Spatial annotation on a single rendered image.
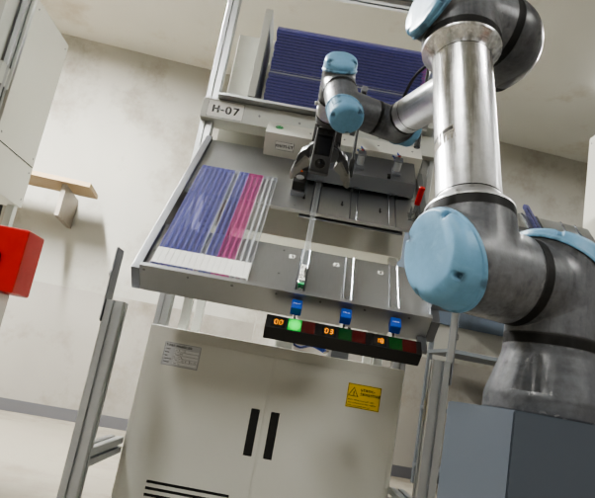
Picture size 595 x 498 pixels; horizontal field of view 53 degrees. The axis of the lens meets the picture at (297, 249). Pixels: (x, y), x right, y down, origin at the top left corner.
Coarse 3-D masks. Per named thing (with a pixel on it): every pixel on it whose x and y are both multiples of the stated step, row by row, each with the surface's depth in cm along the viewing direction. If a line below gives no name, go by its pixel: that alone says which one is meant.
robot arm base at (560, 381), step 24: (504, 336) 78; (528, 336) 74; (552, 336) 72; (504, 360) 75; (528, 360) 72; (552, 360) 71; (576, 360) 71; (504, 384) 73; (528, 384) 72; (552, 384) 70; (576, 384) 70; (504, 408) 72; (528, 408) 70; (552, 408) 69; (576, 408) 68
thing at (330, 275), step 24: (264, 264) 142; (288, 264) 144; (312, 264) 145; (336, 264) 146; (360, 264) 148; (384, 264) 149; (288, 288) 137; (312, 288) 138; (336, 288) 139; (360, 288) 140; (384, 288) 142; (408, 288) 143
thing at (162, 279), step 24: (144, 264) 133; (144, 288) 136; (168, 288) 135; (192, 288) 135; (216, 288) 134; (240, 288) 133; (264, 288) 132; (288, 312) 136; (312, 312) 135; (336, 312) 134; (360, 312) 133; (384, 312) 132; (408, 312) 132; (408, 336) 135
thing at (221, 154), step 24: (216, 144) 189; (240, 144) 192; (240, 168) 179; (264, 168) 181; (288, 168) 183; (288, 192) 172; (312, 192) 174; (336, 192) 175; (360, 192) 177; (336, 216) 164; (360, 216) 166; (384, 216) 168
